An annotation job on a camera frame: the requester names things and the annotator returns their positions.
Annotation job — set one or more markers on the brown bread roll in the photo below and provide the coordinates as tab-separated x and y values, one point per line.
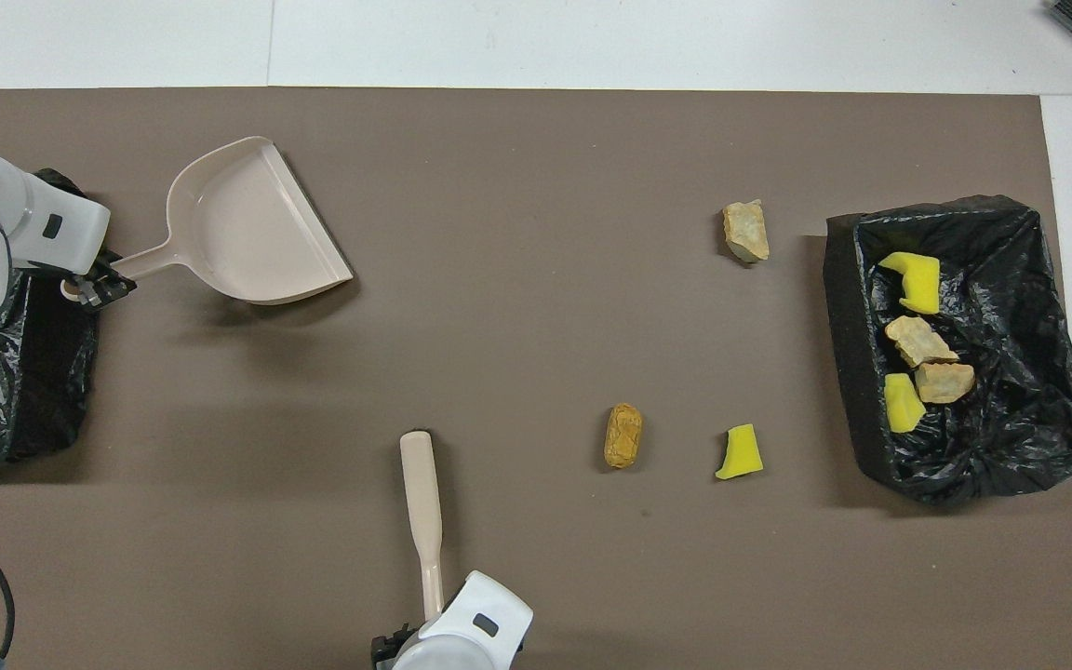
623	437

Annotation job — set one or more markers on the pale sponge scrap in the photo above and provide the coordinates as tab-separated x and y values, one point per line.
945	383

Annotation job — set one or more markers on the yellow sponge wedge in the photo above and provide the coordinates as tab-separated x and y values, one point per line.
902	405

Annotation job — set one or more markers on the small yellow green-backed sponge chunk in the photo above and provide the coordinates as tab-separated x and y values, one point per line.
741	454

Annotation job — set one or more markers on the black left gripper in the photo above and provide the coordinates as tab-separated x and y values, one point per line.
108	257

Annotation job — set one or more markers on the beige plastic dustpan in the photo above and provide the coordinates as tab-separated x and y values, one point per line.
247	223

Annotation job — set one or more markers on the black bag lined bin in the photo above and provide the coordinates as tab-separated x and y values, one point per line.
33	400
992	447

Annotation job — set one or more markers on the pale yellow rock-like chunk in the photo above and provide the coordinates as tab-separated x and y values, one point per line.
746	233

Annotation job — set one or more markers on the striped yellow orange sponge scrap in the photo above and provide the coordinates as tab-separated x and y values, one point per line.
916	340

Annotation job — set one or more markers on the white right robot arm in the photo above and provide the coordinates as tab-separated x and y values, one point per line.
471	633

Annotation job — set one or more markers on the rectangular yellow green sponge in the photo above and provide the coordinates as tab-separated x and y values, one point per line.
917	279

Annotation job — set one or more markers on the brown paper mat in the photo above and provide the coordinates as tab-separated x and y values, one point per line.
499	186

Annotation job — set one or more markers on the beige brush black bristles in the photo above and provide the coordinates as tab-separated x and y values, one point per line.
422	484

